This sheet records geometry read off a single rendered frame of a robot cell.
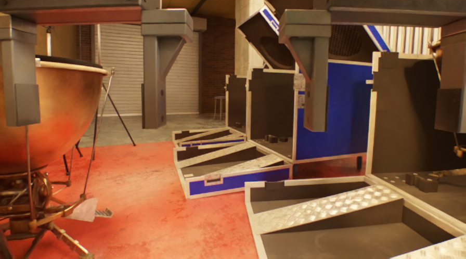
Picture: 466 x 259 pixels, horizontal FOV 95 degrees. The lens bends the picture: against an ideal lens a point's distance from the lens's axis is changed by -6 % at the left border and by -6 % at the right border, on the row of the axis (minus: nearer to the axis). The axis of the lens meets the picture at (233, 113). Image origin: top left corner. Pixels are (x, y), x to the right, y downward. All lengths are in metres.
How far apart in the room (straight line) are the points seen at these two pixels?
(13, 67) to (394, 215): 1.50
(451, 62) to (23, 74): 0.41
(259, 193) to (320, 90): 1.34
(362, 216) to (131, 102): 6.66
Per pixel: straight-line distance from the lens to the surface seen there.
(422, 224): 1.44
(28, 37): 0.30
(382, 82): 1.70
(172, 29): 0.21
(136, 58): 7.36
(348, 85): 2.08
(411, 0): 0.24
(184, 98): 7.46
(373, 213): 1.42
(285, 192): 1.55
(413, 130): 1.88
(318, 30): 0.21
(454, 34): 0.29
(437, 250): 1.16
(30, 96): 0.29
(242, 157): 2.28
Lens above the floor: 0.69
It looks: 5 degrees down
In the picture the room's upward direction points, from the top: 1 degrees clockwise
